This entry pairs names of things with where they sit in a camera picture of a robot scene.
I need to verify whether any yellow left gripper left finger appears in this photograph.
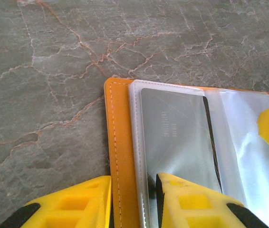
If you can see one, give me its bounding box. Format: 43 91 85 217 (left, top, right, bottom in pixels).
0 175 113 228

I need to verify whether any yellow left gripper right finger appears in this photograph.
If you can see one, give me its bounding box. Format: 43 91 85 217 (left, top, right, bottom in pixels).
155 171 269 228

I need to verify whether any silver mirror credit card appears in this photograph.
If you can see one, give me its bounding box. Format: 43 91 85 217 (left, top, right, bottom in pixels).
140 87 223 228

